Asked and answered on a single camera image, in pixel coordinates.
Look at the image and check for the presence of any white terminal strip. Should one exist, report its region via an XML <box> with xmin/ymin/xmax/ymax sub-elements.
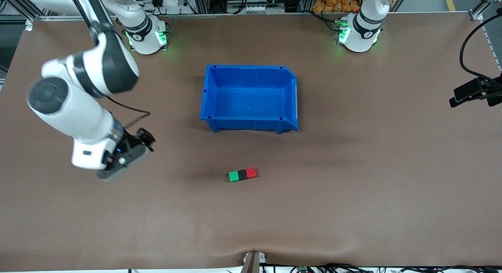
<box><xmin>245</xmin><ymin>5</ymin><xmax>276</xmax><ymax>14</ymax></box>

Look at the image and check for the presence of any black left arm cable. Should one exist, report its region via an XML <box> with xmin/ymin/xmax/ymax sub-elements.
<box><xmin>460</xmin><ymin>18</ymin><xmax>502</xmax><ymax>82</ymax></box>

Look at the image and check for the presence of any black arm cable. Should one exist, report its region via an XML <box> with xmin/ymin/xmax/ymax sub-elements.
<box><xmin>460</xmin><ymin>18</ymin><xmax>502</xmax><ymax>82</ymax></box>
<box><xmin>67</xmin><ymin>0</ymin><xmax>151</xmax><ymax>129</ymax></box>

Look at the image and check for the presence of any aluminium frame strut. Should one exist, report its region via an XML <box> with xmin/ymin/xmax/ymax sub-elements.
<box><xmin>0</xmin><ymin>0</ymin><xmax>44</xmax><ymax>21</ymax></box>
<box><xmin>469</xmin><ymin>0</ymin><xmax>502</xmax><ymax>21</ymax></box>

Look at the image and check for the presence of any brown table mat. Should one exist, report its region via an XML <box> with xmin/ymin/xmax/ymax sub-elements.
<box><xmin>0</xmin><ymin>12</ymin><xmax>502</xmax><ymax>272</ymax></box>

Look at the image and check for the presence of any aluminium frame rail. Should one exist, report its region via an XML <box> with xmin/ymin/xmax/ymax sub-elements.
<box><xmin>35</xmin><ymin>13</ymin><xmax>342</xmax><ymax>21</ymax></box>

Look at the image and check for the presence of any blue plastic storage bin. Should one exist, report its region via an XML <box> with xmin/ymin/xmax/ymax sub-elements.
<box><xmin>200</xmin><ymin>64</ymin><xmax>299</xmax><ymax>135</ymax></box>

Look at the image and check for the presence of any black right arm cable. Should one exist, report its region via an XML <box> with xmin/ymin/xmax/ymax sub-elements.
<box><xmin>67</xmin><ymin>0</ymin><xmax>151</xmax><ymax>129</ymax></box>

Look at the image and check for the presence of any orange snack bags pile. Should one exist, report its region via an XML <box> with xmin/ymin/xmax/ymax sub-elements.
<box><xmin>313</xmin><ymin>0</ymin><xmax>361</xmax><ymax>13</ymax></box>

